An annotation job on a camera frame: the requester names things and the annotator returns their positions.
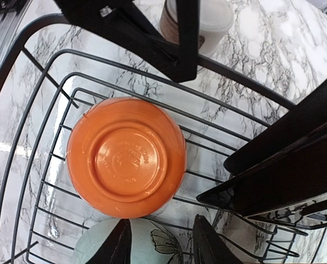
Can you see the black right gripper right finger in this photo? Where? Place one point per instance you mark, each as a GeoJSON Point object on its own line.
{"type": "Point", "coordinates": [208, 247]}

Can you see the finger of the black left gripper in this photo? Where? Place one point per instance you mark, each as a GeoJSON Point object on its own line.
{"type": "Point", "coordinates": [122, 23]}

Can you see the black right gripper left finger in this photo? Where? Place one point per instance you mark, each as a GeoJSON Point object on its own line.
{"type": "Point", "coordinates": [117, 246]}

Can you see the light green ceramic bowl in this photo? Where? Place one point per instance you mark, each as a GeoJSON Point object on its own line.
{"type": "Point", "coordinates": [151, 242]}

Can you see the brown grey metal-lined cup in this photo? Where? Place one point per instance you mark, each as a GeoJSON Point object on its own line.
{"type": "Point", "coordinates": [216, 18]}

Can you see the white ceramic bowl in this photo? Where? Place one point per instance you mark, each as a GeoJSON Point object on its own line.
{"type": "Point", "coordinates": [126, 157]}

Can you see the black wire dish rack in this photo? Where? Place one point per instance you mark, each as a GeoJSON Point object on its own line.
{"type": "Point", "coordinates": [56, 72]}

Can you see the white square floral plate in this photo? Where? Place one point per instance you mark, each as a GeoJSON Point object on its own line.
{"type": "Point", "coordinates": [290, 192]}

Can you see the black square floral plate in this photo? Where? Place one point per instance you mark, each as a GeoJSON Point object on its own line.
{"type": "Point", "coordinates": [300, 121]}

